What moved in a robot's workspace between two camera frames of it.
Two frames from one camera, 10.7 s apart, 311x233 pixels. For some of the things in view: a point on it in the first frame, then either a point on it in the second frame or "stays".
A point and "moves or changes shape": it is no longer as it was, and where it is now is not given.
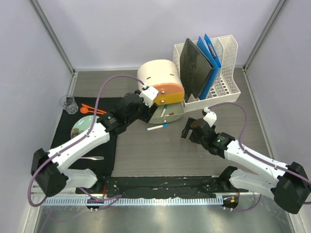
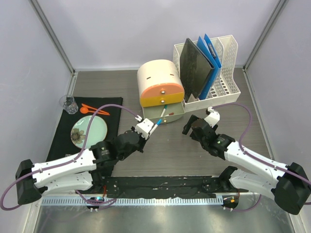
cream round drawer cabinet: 165,75 stays
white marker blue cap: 164,125 moves or changes shape
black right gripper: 185,131 stays
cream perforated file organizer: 225,89 stays
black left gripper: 149,111 -> 144,141
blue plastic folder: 206,48 stays
